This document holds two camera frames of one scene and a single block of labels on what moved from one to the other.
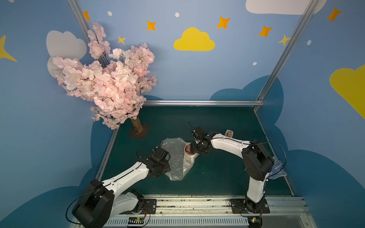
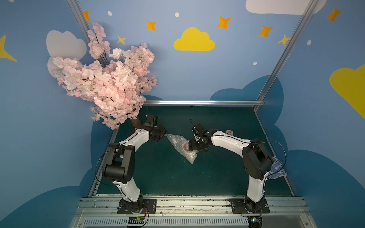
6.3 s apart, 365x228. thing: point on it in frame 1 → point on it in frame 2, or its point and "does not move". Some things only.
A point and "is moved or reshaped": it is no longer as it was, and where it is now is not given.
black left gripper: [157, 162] → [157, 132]
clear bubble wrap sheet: [180, 161] is moved or reshaped
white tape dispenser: [229, 133] does not move
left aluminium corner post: [77, 8] does not move
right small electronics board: [255, 222] does not move
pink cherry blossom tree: [117, 81] does not move
